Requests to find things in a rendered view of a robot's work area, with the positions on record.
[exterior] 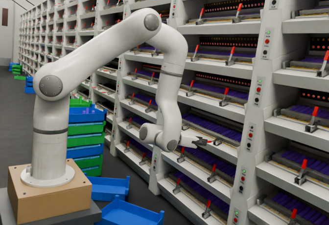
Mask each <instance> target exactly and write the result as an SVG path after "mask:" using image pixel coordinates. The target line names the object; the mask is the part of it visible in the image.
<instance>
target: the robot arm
mask: <svg viewBox="0 0 329 225"><path fill-rule="evenodd" d="M144 42H145V43H147V44H149V45H151V46H153V47H155V48H156V49H158V50H160V51H161V52H162V53H163V54H164V58H163V62H162V67H161V72H160V77H159V81H158V86H157V91H156V97H155V101H156V103H157V105H158V106H159V108H160V110H161V112H162V115H163V120H164V125H163V126H162V125H156V124H150V123H144V124H143V125H142V126H141V128H140V131H139V139H140V141H141V143H143V144H152V145H155V146H158V147H159V148H160V149H162V150H163V151H165V152H168V153H170V152H173V151H174V150H175V149H176V147H177V145H180V146H184V147H190V148H195V149H196V148H197V146H196V145H201V146H206V144H207V141H208V140H207V139H203V138H202V137H201V136H193V135H191V134H188V133H185V132H182V131H181V129H182V117H181V113H180V110H179V107H178V104H177V96H178V92H179V88H180V84H181V80H182V76H183V72H184V67H185V63H186V58H187V54H188V44H187V42H186V40H185V38H184V37H183V35H182V34H181V33H179V32H178V31H177V30H176V29H174V28H172V27H171V26H169V25H167V24H164V23H162V20H161V17H160V15H159V13H158V12H157V11H155V10H154V9H151V8H143V9H140V10H137V11H135V12H133V13H132V14H131V15H130V16H129V17H128V18H126V19H125V20H123V21H121V22H119V23H118V24H116V25H114V26H112V27H111V28H109V29H107V30H106V31H104V32H102V33H101V34H99V35H98V36H96V37H94V38H93V39H91V40H90V41H88V42H87V43H85V44H83V45H82V46H81V47H79V48H78V49H76V50H74V51H73V52H71V53H70V54H68V55H66V56H64V57H63V58H61V59H59V60H57V61H55V62H52V63H47V64H45V65H43V66H42V67H41V68H40V69H39V70H38V71H37V72H36V73H35V75H34V77H33V82H32V85H33V89H34V91H35V93H36V98H35V106H34V113H33V135H32V161H31V165H30V166H26V169H24V170H23V171H22V172H21V181H22V182H23V183H24V184H26V185H28V186H31V187H35V188H53V187H58V186H61V185H64V184H67V183H68V182H70V181H71V180H72V179H73V178H74V176H75V171H74V169H73V168H72V167H70V166H69V165H66V157H67V141H68V125H69V109H70V93H71V92H72V91H73V90H74V89H75V88H77V87H78V86H79V85H80V84H81V83H82V82H84V81H85V80H86V79H87V78H88V77H89V76H90V75H92V74H93V73H94V72H95V71H97V70H98V69H99V68H101V67H102V66H104V65H105V64H107V63H108V62H110V61H111V60H113V59H115V58H116V57H117V56H119V55H121V54H123V53H125V52H127V51H129V50H131V49H133V48H135V47H137V46H139V45H141V44H142V43H144Z"/></svg>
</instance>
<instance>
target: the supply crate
mask: <svg viewBox="0 0 329 225"><path fill-rule="evenodd" d="M86 108H89V113H88V114H86V113H85V114H82V112H83V111H85V112H86ZM92 111H94V113H92ZM69 112H70V114H69V123H78V122H95V121H106V117H107V109H103V111H101V110H99V109H97V108H95V104H92V105H91V107H79V108H70V109H69Z"/></svg>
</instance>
